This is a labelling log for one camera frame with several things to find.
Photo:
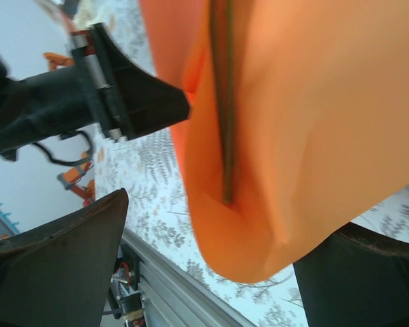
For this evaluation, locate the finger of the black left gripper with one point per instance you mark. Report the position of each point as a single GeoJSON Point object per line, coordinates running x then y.
{"type": "Point", "coordinates": [133, 75]}
{"type": "Point", "coordinates": [146, 116]}

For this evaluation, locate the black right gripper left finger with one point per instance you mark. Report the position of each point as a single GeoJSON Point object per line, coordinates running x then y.
{"type": "Point", "coordinates": [54, 272]}

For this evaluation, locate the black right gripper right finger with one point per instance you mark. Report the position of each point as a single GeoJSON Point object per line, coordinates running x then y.
{"type": "Point", "coordinates": [361, 289]}

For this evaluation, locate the orange wrapping paper sheet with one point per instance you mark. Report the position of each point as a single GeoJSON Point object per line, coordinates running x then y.
{"type": "Point", "coordinates": [310, 119]}

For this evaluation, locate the floral table cloth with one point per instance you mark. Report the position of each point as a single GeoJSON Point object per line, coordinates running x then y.
{"type": "Point", "coordinates": [150, 177]}

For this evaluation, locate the aluminium table rail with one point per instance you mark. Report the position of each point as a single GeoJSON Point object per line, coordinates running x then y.
{"type": "Point", "coordinates": [177, 289]}

